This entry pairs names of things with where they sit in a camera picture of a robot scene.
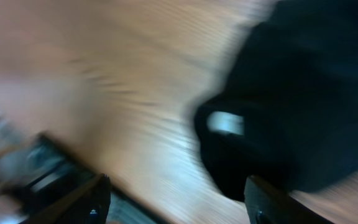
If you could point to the black polo shirt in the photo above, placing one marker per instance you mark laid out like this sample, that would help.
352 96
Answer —
288 111

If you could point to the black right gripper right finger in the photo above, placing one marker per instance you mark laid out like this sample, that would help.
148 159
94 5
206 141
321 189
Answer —
266 204

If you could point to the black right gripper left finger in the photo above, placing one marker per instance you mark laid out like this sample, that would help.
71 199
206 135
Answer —
88 204

